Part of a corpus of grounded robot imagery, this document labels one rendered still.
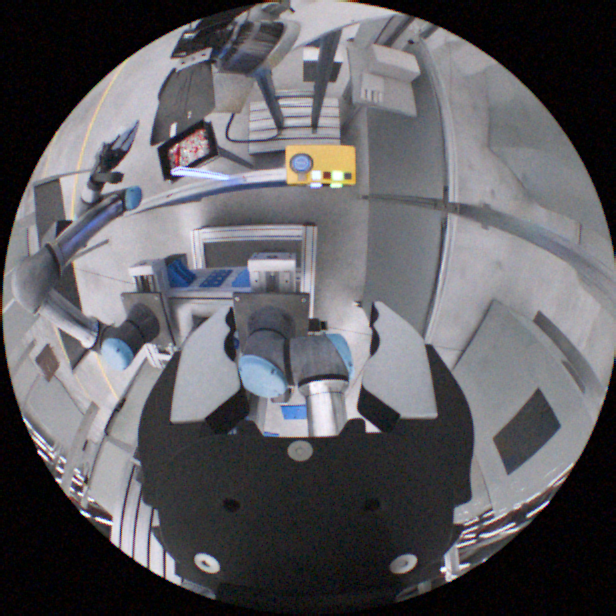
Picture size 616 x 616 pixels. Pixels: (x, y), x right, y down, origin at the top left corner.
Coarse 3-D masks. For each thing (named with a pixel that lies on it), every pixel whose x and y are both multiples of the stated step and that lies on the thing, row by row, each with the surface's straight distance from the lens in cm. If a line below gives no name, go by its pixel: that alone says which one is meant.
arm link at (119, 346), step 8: (112, 328) 80; (120, 328) 78; (128, 328) 77; (104, 336) 79; (112, 336) 76; (120, 336) 75; (128, 336) 75; (136, 336) 77; (104, 344) 75; (112, 344) 73; (120, 344) 73; (128, 344) 74; (136, 344) 77; (104, 352) 77; (112, 352) 74; (120, 352) 72; (128, 352) 74; (136, 352) 78; (112, 360) 77; (120, 360) 74; (128, 360) 74; (120, 368) 77
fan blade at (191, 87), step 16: (192, 64) 63; (208, 64) 59; (176, 80) 62; (192, 80) 57; (208, 80) 54; (176, 96) 57; (192, 96) 53; (208, 96) 50; (160, 112) 60; (176, 112) 54; (208, 112) 46; (160, 128) 58; (176, 128) 52
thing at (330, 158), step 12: (288, 156) 53; (312, 156) 53; (324, 156) 53; (336, 156) 54; (348, 156) 54; (288, 168) 53; (312, 168) 53; (324, 168) 53; (336, 168) 53; (348, 168) 54; (288, 180) 52; (312, 180) 52; (324, 180) 53; (336, 180) 53; (348, 180) 53
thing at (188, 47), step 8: (184, 32) 68; (192, 32) 68; (216, 32) 71; (224, 32) 67; (184, 40) 66; (200, 40) 66; (208, 40) 68; (216, 40) 68; (224, 40) 66; (176, 48) 66; (184, 48) 67; (192, 48) 67; (200, 48) 67; (216, 48) 66; (176, 56) 69; (184, 56) 69
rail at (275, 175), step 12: (204, 180) 81; (216, 180) 79; (228, 180) 79; (240, 180) 77; (252, 180) 76; (264, 180) 75; (276, 180) 75; (168, 192) 89; (180, 192) 87; (192, 192) 83; (204, 192) 88; (144, 204) 98; (156, 204) 93
